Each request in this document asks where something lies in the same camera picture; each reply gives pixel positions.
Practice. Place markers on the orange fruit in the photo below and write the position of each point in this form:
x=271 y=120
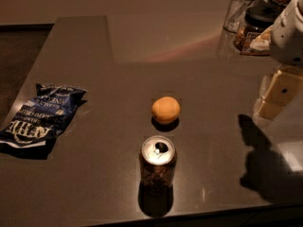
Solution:
x=165 y=110

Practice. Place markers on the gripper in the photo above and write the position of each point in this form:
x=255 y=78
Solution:
x=289 y=38

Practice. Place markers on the black-lidded snack jar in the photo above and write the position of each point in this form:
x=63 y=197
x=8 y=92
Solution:
x=256 y=20

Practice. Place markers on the blue potato chips bag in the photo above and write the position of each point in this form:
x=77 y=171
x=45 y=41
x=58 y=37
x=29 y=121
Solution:
x=43 y=117

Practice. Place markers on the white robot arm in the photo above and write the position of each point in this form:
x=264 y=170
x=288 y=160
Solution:
x=284 y=41

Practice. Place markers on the clear glass jar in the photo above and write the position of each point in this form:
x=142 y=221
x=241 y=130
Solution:
x=235 y=13

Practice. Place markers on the opened brown soda can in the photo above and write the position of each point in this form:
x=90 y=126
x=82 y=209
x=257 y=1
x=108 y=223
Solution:
x=157 y=158

